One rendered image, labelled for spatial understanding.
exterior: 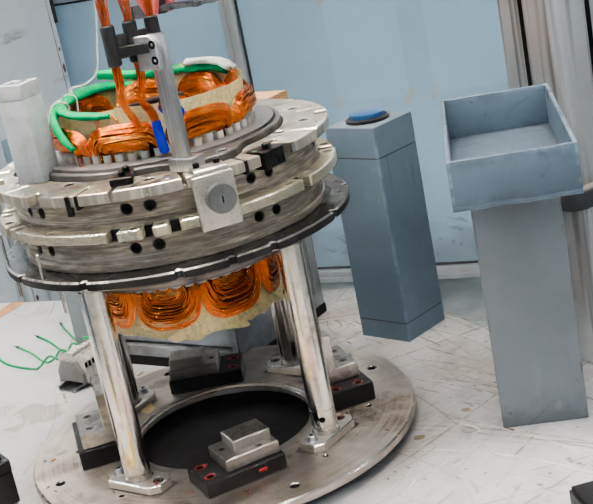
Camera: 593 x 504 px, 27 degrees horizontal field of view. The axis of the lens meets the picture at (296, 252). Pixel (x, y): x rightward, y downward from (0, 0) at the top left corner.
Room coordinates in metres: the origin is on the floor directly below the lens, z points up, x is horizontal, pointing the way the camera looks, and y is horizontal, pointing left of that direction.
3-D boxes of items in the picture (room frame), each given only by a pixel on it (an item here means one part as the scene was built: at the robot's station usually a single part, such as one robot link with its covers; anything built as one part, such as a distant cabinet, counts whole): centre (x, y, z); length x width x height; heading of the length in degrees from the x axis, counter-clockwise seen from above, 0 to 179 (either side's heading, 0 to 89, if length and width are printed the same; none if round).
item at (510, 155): (1.12, -0.21, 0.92); 0.25 x 0.11 x 0.28; 171
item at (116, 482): (1.06, 0.18, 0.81); 0.07 x 0.03 x 0.01; 52
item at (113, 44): (1.04, 0.10, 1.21); 0.04 x 0.04 x 0.03; 60
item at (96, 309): (1.06, 0.18, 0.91); 0.02 x 0.02 x 0.21
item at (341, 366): (1.19, -0.01, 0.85); 0.06 x 0.04 x 0.05; 16
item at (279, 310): (1.26, 0.03, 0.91); 0.02 x 0.02 x 0.21
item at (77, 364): (1.42, 0.27, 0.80); 0.10 x 0.05 x 0.04; 139
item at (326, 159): (1.12, -0.03, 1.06); 0.09 x 0.04 x 0.01; 150
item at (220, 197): (0.99, 0.05, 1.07); 0.03 x 0.01 x 0.03; 108
